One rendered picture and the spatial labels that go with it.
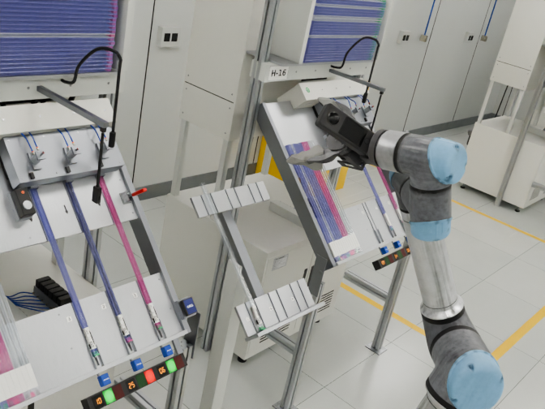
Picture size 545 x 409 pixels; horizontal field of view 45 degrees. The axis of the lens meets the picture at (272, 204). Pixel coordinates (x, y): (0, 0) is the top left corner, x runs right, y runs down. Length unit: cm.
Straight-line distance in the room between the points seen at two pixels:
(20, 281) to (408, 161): 156
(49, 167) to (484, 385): 124
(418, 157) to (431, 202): 9
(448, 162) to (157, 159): 347
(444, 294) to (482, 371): 18
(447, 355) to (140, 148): 320
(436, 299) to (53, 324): 98
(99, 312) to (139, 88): 246
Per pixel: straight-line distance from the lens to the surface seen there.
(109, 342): 190
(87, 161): 197
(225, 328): 234
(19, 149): 189
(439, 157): 116
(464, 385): 141
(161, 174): 456
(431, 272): 143
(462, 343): 145
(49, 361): 181
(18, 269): 246
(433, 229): 123
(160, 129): 440
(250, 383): 305
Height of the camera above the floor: 190
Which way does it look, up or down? 23 degrees down
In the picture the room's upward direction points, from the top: 12 degrees clockwise
